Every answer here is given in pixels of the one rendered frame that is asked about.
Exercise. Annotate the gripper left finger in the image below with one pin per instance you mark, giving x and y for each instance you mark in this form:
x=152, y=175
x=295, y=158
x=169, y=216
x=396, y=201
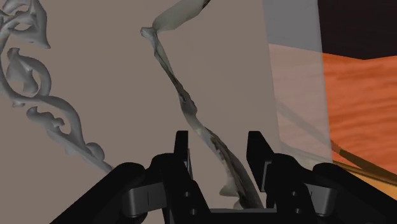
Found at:
x=173, y=192

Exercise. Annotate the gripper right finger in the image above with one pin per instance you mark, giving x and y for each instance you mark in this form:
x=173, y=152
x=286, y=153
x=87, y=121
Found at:
x=285, y=183

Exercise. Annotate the brown wooden stick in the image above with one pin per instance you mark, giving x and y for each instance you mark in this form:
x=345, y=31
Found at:
x=366, y=165

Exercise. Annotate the pale twisted long utensil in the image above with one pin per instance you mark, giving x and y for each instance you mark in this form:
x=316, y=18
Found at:
x=188, y=106

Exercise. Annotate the grey ornate scroll ornament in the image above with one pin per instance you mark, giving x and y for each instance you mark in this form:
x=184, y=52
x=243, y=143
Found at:
x=72, y=115

